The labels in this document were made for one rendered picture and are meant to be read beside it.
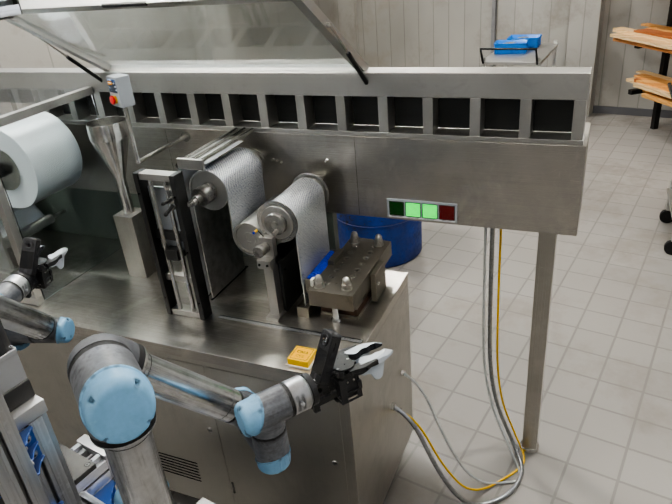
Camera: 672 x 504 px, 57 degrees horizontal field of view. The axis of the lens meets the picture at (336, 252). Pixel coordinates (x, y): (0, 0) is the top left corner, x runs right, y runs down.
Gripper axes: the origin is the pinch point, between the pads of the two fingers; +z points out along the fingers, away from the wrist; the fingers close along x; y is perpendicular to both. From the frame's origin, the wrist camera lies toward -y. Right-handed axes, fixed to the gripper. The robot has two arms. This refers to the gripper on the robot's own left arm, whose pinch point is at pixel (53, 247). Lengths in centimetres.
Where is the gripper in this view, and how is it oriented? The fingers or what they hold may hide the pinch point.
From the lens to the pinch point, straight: 220.1
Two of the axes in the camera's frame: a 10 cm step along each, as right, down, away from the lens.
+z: 1.2, -4.7, 8.8
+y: -0.5, 8.8, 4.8
